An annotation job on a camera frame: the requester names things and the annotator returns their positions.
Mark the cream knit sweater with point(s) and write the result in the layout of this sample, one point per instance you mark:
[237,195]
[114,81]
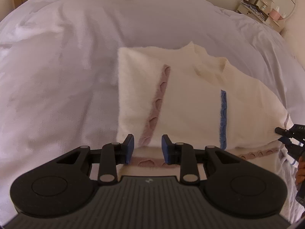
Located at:
[190,105]

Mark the blue patterned cloth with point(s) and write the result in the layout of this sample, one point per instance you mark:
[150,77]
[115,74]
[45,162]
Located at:
[256,10]

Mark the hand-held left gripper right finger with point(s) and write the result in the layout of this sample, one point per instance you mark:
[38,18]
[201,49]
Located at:
[165,149]

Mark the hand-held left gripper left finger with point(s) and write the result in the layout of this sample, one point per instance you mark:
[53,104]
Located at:
[129,148]

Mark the cream vanity shelf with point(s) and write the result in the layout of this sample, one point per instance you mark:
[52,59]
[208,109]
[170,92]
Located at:
[274,22]

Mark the round mirror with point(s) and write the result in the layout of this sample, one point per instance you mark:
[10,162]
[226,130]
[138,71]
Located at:
[286,2]

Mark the pink cup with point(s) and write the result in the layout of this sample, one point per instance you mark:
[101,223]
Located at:
[274,13]

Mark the grey bed sheet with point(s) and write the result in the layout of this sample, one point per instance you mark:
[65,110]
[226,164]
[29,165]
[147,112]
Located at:
[59,76]

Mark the person's right hand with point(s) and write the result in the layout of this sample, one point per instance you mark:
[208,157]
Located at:
[300,170]

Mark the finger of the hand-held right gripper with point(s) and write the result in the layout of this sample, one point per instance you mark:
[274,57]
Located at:
[283,131]
[289,144]

